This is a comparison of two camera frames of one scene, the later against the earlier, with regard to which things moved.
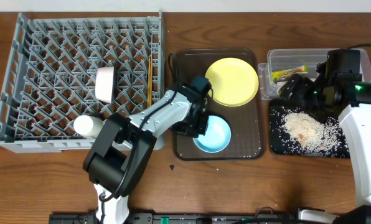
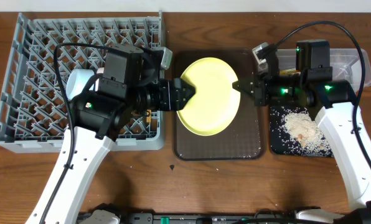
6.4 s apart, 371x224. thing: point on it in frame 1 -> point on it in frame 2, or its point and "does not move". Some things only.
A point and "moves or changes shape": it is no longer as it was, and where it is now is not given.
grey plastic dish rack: (51, 78) does not move
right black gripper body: (310, 97) -> (281, 87)
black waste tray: (297, 132) does not move
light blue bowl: (216, 137) -> (76, 80)
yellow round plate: (233, 81) moves or changes shape
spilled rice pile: (312, 136) does not move
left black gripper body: (189, 125) -> (177, 94)
